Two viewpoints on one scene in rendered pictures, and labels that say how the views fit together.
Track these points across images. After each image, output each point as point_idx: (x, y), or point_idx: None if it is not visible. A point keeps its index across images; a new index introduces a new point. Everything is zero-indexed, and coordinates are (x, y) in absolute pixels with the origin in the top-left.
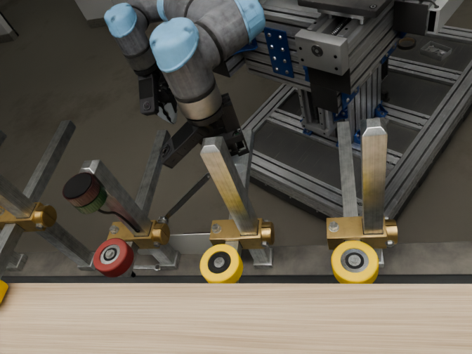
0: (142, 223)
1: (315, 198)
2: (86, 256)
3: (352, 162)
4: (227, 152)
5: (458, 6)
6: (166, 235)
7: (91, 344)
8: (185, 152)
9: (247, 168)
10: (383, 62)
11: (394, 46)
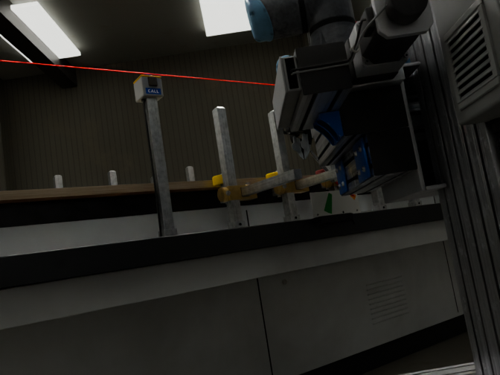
0: (326, 167)
1: (417, 371)
2: (375, 200)
3: (266, 178)
4: (272, 119)
5: (280, 112)
6: (324, 182)
7: None
8: None
9: (322, 173)
10: (359, 180)
11: (361, 167)
